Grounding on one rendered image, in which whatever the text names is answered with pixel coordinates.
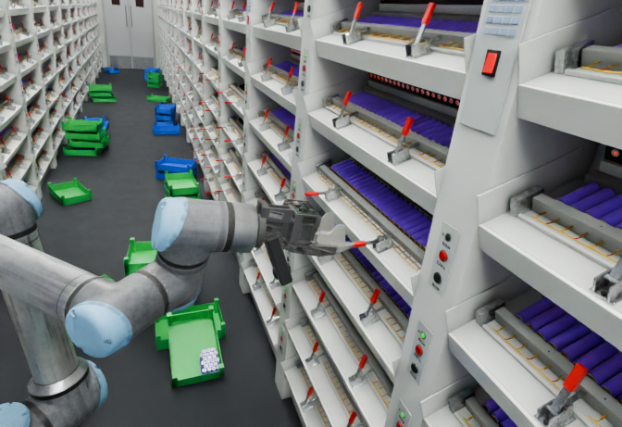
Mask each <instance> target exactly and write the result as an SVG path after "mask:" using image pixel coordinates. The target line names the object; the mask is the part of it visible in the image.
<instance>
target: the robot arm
mask: <svg viewBox="0 0 622 427"><path fill-rule="evenodd" d="M42 215H43V206H42V203H41V201H40V199H39V197H38V195H37V194H36V193H35V192H34V191H33V190H32V189H31V188H30V186H29V185H28V184H27V183H25V182H23V181H21V180H19V179H7V180H3V181H0V289H1V291H2V294H3V297H4V299H5V301H6V306H7V308H8V311H9V314H10V317H11V319H12V321H13V324H14V327H15V329H16V332H17V335H18V338H19V341H20V344H21V346H22V349H23V352H24V355H25V357H26V359H27V362H28V365H29V367H30V370H31V374H32V377H31V379H30V381H29V383H28V391H29V394H30V397H28V398H27V399H26V400H24V401H23V402H21V403H18V402H13V403H12V404H9V403H5V404H1V405H0V427H77V426H79V425H80V424H81V423H82V422H83V421H85V420H86V419H87V418H88V417H89V416H90V415H92V414H93V413H95V412H96V411H97V409H98V408H99V407H100V406H101V405H102V404H103V403H104V402H105V401H106V398H107V394H108V389H107V382H106V378H105V376H104V374H103V373H102V372H101V370H100V369H97V368H96V365H95V364H94V363H93V362H91V361H90V360H87V359H84V358H81V357H77V355H76V352H75V349H74V346H73V344H72V342H73V343H74V344H75V345H76V347H78V348H81V350H82V351H83V352H84V353H85V354H87V355H89V356H92V357H95V358H105V357H108V356H110V355H111V354H113V353H114V352H116V351H117V350H120V349H121V348H123V347H124V346H126V345H127V344H128V343H129V342H130V340H132V339H133V338H134V337H136V336H137V335H138V334H139V333H141V332H142V331H144V330H145V329H146V328H148V327H149V326H150V325H152V324H153V323H154V322H156V321H157V320H159V319H160V318H161V317H162V316H165V315H166V314H167V313H169V312H178V311H182V310H184V309H186V308H188V307H190V306H191V305H192V304H193V303H194V301H195V300H196V298H197V296H198V295H199V294H200V291H201V289H202V284H203V278H204V274H205V267H206V264H207V261H208V257H209V254H210V252H231V253H250V252H252V251H253V249H254V248H260V247H261V246H262V244H263V243H264V244H265V246H266V249H267V253H268V256H269V259H270V262H271V265H272V268H273V270H272V273H273V276H274V277H275V278H276V279H277V280H279V282H280V284H281V285H282V286H285V285H287V284H289V283H292V275H291V267H290V265H289V264H288V263H287V260H286V257H285V254H284V251H283V250H284V249H285V250H288V251H289V252H292V253H296V254H302V255H310V256H316V257H324V256H330V255H335V254H336V253H340V252H342V251H345V250H347V249H349V248H351V247H353V246H355V243H353V242H345V238H347V236H348V235H347V234H346V233H345V226H344V225H343V224H338V225H336V226H335V227H334V214H333V213H331V212H327V213H326V214H325V215H324V216H323V218H322V216H320V215H319V214H318V212H317V211H316V210H315V209H314V208H313V207H312V205H311V204H310V203H309V201H305V200H296V199H286V198H285V199H284V202H283V204H282V205H272V204H268V203H267V202H266V200H259V199H258V200H257V205H256V207H255V205H254V204H247V203H236V202H224V201H213V200H202V199H191V198H186V197H183V196H182V197H166V198H163V199H162V200H161V201H160V202H159V204H158V206H157V209H156V212H155V220H154V223H153V229H152V240H151V242H152V247H153V249H154V250H156V256H155V260H154V261H153V262H152V263H150V264H148V265H146V266H145V267H143V268H141V269H140V270H137V271H135V272H134V273H132V274H131V275H129V276H127V277H126V278H124V279H122V280H120V281H119V282H116V283H115V282H113V281H111V280H109V279H107V278H105V277H102V276H96V275H94V274H92V273H90V272H88V271H86V270H82V269H80V268H77V267H75V266H73V265H70V264H68V263H67V262H64V261H62V260H60V259H58V258H55V257H52V256H49V255H47V254H45V252H44V250H43V247H42V244H41V240H40V237H39V234H38V232H37V229H38V227H37V224H36V221H35V220H37V219H39V218H40V217H41V216H42ZM312 241H313V242H315V243H313V242H312Z"/></svg>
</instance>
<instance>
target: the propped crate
mask: <svg viewBox="0 0 622 427"><path fill-rule="evenodd" d="M213 311H214V308H213V306H209V307H208V309H206V310H200V311H194V312H188V313H182V314H177V315H171V312H169V313H167V326H168V345H169V356H170V367H171V377H172V388H175V387H180V386H184V385H188V384H192V383H200V382H203V381H208V380H212V379H216V378H220V377H223V373H224V363H223V361H222V356H221V351H220V346H219V340H218V332H217V326H216V322H215V316H214V312H213ZM212 347H214V348H215V349H216V350H215V351H218V358H219V364H218V368H219V370H218V371H214V372H209V373H206V374H202V372H201V365H200V354H202V350H203V349H205V350H207V349H208V348H210V349H211V348H212Z"/></svg>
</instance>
